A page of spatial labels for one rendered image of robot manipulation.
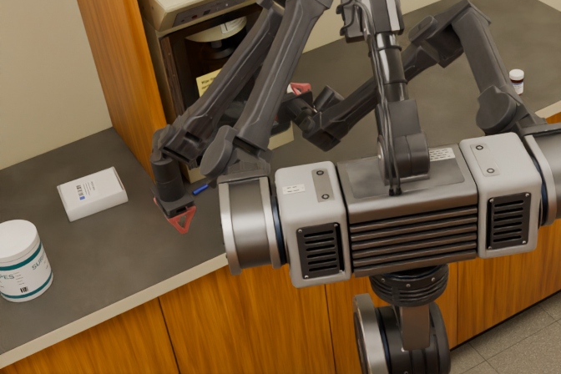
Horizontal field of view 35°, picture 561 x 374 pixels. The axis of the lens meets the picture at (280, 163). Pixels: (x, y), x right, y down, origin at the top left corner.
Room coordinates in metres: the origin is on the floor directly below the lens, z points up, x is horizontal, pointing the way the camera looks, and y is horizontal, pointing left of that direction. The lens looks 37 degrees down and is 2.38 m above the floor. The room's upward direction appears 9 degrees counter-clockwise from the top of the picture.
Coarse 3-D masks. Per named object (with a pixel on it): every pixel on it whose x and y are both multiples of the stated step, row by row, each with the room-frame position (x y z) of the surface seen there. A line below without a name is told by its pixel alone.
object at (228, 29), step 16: (272, 0) 1.99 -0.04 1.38; (224, 16) 1.94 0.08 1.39; (240, 16) 1.95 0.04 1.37; (256, 16) 1.97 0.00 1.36; (176, 32) 1.89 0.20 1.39; (192, 32) 1.90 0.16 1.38; (208, 32) 1.92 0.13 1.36; (224, 32) 1.93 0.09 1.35; (240, 32) 1.95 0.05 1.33; (176, 48) 1.88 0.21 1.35; (192, 48) 1.90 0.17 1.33; (208, 48) 1.91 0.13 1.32; (224, 48) 1.93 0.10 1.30; (176, 64) 1.88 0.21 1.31; (192, 64) 1.90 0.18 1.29; (208, 64) 1.91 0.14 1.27; (224, 64) 1.93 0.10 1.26; (192, 80) 1.89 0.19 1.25; (192, 96) 1.89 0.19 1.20; (240, 96) 1.94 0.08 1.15; (224, 112) 1.92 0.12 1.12; (240, 112) 1.94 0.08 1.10; (272, 128) 1.97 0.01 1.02; (288, 128) 1.99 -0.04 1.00; (208, 144) 1.89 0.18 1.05
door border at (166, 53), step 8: (216, 16) 1.94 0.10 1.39; (168, 40) 1.88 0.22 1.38; (168, 48) 1.87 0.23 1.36; (168, 56) 1.87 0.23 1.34; (168, 64) 1.87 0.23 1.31; (168, 72) 1.87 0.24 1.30; (176, 72) 1.88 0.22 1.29; (176, 80) 1.88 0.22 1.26; (176, 88) 1.87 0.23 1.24; (176, 96) 1.87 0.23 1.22; (176, 104) 1.87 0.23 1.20; (176, 112) 1.86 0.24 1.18; (192, 168) 1.87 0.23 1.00
